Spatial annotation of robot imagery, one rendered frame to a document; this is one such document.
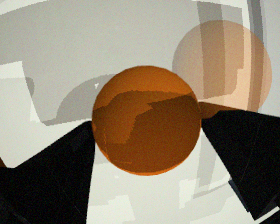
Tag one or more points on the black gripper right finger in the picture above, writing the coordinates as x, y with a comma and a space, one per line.
248, 144

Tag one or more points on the low clear corner wall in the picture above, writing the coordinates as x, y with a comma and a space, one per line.
264, 20

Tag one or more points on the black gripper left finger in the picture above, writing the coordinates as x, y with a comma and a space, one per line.
53, 186

